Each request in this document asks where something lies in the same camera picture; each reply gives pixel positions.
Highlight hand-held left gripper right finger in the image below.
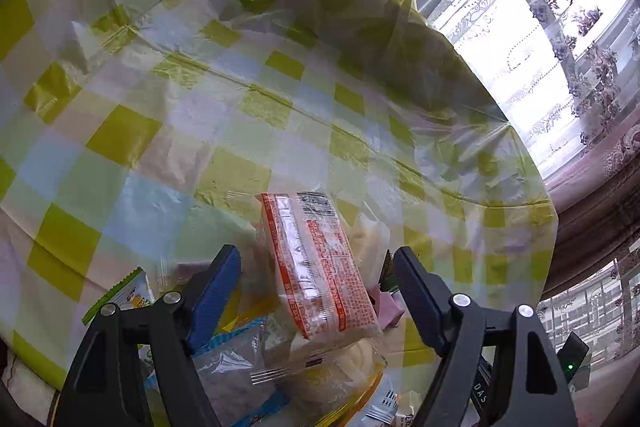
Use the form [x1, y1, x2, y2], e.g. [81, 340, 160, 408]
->
[392, 246, 576, 427]

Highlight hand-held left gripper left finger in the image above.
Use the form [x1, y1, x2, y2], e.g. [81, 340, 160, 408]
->
[52, 244, 243, 427]

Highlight pink dark printed snack packet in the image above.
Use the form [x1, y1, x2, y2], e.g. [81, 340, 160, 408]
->
[370, 284, 401, 328]

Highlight pale cake clear packet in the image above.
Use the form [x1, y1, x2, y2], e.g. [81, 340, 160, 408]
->
[350, 212, 391, 288]

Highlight round cake packet yellow strip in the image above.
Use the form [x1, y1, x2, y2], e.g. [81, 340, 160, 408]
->
[280, 337, 388, 408]

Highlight orange printed snack packet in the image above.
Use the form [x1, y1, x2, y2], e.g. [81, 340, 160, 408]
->
[257, 191, 385, 348]

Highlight white lace curtain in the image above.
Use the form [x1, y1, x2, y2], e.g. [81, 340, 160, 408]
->
[540, 257, 640, 368]
[200, 0, 640, 188]

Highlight blue edged clear snack packet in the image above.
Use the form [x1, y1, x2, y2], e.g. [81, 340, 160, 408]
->
[192, 317, 291, 427]

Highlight green edged white snack packet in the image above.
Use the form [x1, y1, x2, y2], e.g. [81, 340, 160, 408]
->
[82, 268, 156, 328]

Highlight white printed snack packet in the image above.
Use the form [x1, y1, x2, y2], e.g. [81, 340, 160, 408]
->
[365, 374, 401, 423]

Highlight brown patterned curtain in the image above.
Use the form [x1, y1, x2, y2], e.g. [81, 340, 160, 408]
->
[542, 122, 640, 298]

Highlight yellow checked plastic tablecloth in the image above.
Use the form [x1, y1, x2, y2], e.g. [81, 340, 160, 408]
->
[0, 0, 558, 408]

